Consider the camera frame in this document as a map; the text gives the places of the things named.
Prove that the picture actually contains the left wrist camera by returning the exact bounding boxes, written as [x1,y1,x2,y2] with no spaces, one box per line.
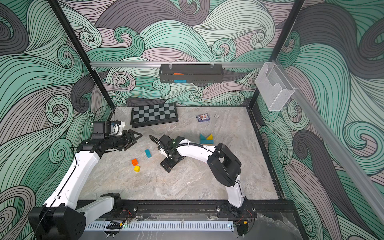
[91,120,125,140]

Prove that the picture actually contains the teal small block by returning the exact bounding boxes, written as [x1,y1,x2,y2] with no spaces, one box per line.
[145,149,152,158]

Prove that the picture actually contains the playing card box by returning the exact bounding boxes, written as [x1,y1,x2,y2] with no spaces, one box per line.
[196,114,210,123]

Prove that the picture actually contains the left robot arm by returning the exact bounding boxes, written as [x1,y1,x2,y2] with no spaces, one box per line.
[28,130,143,240]

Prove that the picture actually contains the black grey chessboard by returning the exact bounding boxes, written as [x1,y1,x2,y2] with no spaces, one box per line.
[131,103,179,128]

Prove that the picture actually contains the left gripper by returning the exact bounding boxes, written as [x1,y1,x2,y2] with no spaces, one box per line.
[105,129,142,151]

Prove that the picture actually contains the aluminium wall rail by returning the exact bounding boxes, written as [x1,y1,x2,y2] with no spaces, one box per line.
[90,61,265,69]

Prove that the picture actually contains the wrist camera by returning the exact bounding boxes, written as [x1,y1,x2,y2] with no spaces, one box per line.
[149,135,185,159]
[91,120,125,140]

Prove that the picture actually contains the clear acrylic holder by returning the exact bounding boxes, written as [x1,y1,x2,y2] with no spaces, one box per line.
[255,62,295,112]

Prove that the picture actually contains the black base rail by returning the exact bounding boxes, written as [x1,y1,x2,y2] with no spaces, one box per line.
[101,200,296,219]

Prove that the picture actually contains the teal long block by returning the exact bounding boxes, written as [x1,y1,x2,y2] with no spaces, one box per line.
[200,140,214,145]

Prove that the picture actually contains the black wall tray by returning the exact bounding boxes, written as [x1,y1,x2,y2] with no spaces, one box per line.
[159,65,224,84]

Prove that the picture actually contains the white perforated cable duct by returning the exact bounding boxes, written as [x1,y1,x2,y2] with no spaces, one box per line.
[85,220,235,232]

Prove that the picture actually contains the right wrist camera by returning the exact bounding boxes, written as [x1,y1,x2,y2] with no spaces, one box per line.
[149,135,185,159]

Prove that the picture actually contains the orange cube block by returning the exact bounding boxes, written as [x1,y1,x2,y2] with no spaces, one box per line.
[132,159,139,166]

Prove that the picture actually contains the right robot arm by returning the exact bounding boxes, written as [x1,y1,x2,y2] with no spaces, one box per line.
[155,135,246,209]

